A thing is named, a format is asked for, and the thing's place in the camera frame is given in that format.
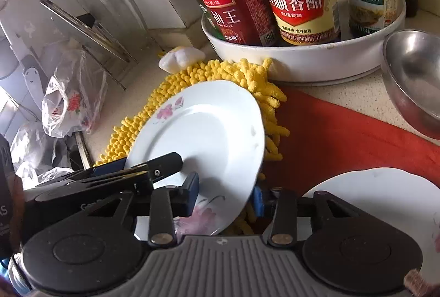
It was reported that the steel rimmed pot lid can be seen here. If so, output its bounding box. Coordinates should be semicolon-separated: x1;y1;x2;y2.
39;0;134;64

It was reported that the yellow chenille cloth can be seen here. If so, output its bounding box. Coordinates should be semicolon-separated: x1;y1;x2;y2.
98;58;287;236

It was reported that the person's left forearm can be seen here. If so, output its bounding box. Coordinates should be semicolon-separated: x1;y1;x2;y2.
0;176;24;297

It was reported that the wire lid rack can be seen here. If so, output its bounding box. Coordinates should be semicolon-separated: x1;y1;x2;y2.
81;42;128;91

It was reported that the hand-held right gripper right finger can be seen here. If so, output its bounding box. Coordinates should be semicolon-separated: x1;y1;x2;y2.
254;186;362;247

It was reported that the small white lumpy thing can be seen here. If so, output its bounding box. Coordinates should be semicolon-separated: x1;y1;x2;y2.
158;46;204;74

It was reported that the stainless steel bowl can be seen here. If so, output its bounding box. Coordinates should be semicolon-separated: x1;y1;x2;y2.
381;29;440;140

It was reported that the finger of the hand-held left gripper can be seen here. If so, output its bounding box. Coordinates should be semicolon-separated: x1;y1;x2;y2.
92;152;183;178
35;170;154;195

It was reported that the clear bag with red print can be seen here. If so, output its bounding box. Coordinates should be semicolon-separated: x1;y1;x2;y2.
41;49;109;138

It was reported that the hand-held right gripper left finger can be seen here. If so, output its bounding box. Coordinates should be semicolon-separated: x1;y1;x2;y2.
86;172;201;247

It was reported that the crumpled clear plastic bag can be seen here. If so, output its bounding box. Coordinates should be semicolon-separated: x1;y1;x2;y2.
10;121;75;188

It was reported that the white round bottle tray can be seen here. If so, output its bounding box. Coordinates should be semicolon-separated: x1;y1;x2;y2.
201;0;408;83

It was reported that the red cloth mat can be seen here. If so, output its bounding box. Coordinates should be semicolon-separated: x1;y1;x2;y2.
259;87;440;205

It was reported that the white floral plate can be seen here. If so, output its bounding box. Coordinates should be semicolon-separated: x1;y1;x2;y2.
124;80;266;236
301;168;440;284

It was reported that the white plastic utensil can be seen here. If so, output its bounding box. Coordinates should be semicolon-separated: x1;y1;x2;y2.
20;54;52;102

